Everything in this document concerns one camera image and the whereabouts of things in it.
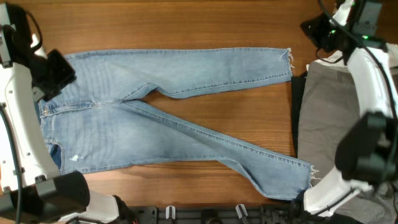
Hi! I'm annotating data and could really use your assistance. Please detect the light blue denim jeans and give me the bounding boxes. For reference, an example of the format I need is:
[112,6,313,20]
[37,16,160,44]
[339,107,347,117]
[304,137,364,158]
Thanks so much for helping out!
[38,47,313,200]

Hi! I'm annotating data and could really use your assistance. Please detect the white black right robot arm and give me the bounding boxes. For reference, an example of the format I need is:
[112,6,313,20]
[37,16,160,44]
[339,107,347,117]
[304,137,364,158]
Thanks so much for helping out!
[288,1,397,223]

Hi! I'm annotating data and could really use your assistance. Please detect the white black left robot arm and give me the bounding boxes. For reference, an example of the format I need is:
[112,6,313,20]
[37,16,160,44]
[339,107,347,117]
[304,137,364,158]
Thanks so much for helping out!
[1,3,139,224]

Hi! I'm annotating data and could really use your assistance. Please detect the white garment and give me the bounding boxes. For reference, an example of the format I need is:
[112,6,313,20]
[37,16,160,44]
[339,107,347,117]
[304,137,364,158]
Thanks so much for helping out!
[306,43,398,74]

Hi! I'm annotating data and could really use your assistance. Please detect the black garment under pile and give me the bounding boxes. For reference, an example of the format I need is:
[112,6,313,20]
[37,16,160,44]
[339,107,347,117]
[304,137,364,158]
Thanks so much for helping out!
[290,72,308,157]

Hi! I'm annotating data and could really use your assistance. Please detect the grey shorts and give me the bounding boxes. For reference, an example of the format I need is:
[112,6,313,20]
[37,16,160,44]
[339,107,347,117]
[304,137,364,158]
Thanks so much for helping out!
[298,62,397,224]

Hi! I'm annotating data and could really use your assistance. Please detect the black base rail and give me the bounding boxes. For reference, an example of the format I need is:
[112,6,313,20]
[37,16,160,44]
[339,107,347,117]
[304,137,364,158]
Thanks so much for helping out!
[131,204,298,224]

